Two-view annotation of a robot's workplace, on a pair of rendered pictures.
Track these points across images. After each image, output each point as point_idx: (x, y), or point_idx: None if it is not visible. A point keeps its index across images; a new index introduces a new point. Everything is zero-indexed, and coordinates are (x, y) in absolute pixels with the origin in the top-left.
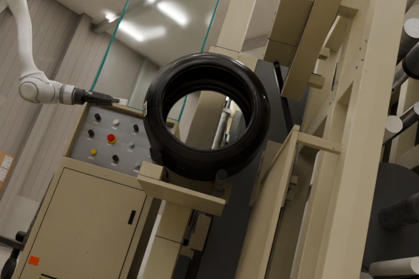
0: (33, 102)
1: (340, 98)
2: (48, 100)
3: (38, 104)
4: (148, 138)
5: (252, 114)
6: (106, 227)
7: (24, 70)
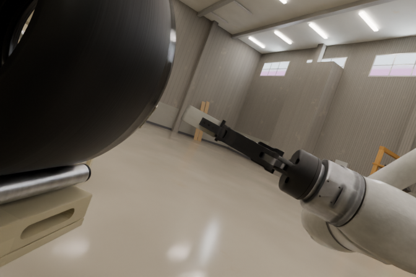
0: (311, 237)
1: (27, 21)
2: (316, 224)
3: (321, 242)
4: (102, 154)
5: (22, 27)
6: None
7: None
